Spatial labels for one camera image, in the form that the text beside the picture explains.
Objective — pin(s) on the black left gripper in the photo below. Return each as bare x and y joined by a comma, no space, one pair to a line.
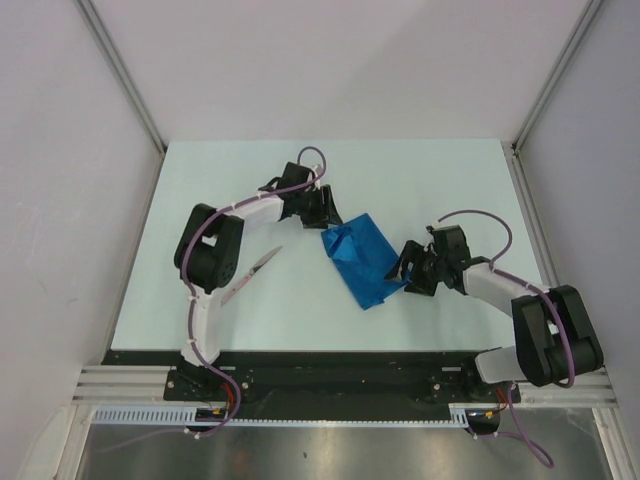
325,213

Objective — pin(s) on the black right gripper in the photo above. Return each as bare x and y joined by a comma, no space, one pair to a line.
414,252

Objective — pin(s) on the blue satin napkin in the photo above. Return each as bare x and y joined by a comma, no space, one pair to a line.
363,257

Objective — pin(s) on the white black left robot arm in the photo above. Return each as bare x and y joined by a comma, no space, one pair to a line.
208,251

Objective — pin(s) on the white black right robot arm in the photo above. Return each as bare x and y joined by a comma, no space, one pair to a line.
554,339

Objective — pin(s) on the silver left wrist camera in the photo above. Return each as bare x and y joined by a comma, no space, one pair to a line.
316,176

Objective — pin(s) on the aluminium left corner post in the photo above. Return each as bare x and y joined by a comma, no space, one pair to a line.
117,65

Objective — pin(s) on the aluminium corner post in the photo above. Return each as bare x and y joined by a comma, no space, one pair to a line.
117,65
568,52

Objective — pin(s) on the aluminium front frame rail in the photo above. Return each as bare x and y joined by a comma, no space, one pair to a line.
146,385

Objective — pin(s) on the aluminium right corner post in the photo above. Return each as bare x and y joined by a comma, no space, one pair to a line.
568,52

